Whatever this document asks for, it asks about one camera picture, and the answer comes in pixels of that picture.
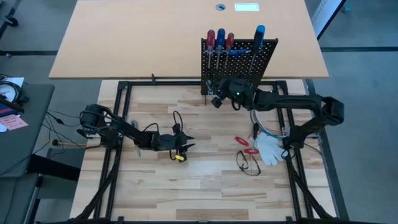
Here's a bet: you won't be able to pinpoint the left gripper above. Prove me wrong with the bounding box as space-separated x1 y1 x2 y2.
154 132 196 155

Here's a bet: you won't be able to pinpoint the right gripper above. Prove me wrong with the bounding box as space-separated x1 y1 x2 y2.
214 77 258 110

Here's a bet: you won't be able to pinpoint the blue T-handle hex key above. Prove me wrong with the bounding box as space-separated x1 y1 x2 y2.
228 48 251 60

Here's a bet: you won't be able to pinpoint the slim red screwdriver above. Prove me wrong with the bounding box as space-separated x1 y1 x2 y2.
224 32 235 68

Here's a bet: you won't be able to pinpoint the thick red clear screwdriver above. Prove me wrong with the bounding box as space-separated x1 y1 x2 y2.
206 29 216 69

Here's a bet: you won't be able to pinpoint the blue handled screwdriver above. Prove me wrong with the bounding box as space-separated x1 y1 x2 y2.
215 27 226 71

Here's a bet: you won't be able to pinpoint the clear safety glasses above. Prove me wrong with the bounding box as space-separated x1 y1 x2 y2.
235 150 261 177

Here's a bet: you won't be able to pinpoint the large black blue screwdriver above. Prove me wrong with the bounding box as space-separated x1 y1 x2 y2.
248 24 266 74

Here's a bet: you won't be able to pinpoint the black metal pegboard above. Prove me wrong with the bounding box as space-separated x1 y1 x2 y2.
200 37 279 96

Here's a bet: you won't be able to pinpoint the white work glove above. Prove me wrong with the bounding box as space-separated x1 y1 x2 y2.
253 132 289 166

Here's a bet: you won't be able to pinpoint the white desk plate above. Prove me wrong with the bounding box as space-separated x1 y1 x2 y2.
234 2 260 12

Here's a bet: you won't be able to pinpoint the beige desk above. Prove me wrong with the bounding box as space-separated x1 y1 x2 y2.
49 0 330 80

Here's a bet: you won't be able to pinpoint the white blue panel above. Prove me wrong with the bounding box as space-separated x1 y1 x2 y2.
310 0 348 40

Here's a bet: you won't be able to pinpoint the grey side table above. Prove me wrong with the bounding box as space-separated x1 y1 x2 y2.
0 83 55 178

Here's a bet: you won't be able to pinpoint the pink paper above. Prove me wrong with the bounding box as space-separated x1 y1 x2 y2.
0 114 29 131

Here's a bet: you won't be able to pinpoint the white paper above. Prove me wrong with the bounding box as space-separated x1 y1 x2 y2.
0 77 25 103

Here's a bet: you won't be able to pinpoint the black chair caster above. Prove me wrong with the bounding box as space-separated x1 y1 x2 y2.
0 14 19 27

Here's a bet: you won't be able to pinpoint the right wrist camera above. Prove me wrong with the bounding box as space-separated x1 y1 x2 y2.
229 82 249 102

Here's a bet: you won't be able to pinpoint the coloured cable bundle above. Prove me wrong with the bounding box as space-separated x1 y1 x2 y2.
250 107 292 139

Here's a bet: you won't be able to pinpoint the long pegboard hook rail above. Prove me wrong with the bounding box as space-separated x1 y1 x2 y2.
204 45 265 55

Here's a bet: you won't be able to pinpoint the black aluminium frame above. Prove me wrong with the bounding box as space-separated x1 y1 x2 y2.
73 80 336 224

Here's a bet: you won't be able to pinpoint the black floor cable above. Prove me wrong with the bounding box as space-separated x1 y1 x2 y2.
42 107 103 156

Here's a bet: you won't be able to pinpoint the yellow handled mallet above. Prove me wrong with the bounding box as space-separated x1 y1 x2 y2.
52 139 88 147

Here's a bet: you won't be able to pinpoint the black cable coil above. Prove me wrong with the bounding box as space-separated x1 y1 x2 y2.
0 81 30 108

